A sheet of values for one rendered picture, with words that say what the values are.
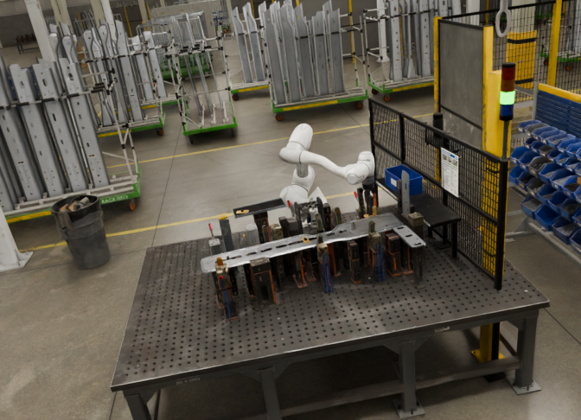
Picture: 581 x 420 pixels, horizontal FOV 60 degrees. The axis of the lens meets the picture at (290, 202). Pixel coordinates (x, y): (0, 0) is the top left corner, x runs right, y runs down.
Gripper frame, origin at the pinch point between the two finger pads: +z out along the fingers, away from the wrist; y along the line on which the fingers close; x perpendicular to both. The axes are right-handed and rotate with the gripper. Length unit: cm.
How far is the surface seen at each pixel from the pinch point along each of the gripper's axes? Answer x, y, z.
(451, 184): 54, 12, -11
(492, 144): 58, 49, -49
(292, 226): -51, -16, 7
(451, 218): 48, 23, 8
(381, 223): 7.2, 2.2, 11.2
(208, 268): -113, 6, 11
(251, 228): -80, -14, 0
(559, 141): 172, -27, -6
